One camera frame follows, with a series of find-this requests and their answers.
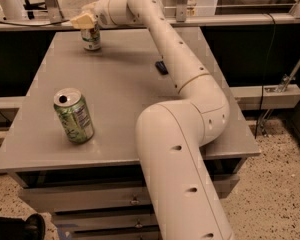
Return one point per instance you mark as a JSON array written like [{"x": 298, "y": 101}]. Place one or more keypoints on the white green 7up can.
[{"x": 91, "y": 39}]

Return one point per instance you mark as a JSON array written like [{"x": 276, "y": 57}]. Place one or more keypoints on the blue rxbar blueberry bar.
[{"x": 161, "y": 67}]

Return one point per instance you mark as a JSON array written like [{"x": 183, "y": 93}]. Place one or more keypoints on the grey metal rail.
[{"x": 215, "y": 20}]

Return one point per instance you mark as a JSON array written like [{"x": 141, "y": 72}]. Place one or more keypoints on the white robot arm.
[{"x": 169, "y": 134}]

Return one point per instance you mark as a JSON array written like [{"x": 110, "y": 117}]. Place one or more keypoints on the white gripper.
[{"x": 100, "y": 13}]

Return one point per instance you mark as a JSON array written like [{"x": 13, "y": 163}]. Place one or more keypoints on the grey drawer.
[
  {"x": 108, "y": 218},
  {"x": 144, "y": 233},
  {"x": 63, "y": 199}
]

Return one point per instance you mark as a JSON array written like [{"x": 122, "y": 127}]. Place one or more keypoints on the bottom grey drawer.
[{"x": 144, "y": 233}]

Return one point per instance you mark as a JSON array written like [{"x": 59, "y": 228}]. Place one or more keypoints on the top grey drawer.
[{"x": 63, "y": 199}]

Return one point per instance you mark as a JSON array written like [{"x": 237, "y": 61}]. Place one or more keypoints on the metal bracket post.
[{"x": 181, "y": 10}]

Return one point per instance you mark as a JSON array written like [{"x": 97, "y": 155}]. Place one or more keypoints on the grey drawer cabinet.
[{"x": 114, "y": 150}]

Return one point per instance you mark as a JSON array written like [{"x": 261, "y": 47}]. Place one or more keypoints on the green soda can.
[{"x": 72, "y": 110}]

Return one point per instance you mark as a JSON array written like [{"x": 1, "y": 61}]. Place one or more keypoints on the middle grey drawer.
[{"x": 108, "y": 218}]

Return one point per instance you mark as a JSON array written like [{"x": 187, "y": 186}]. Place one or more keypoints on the black object bottom left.
[{"x": 33, "y": 228}]

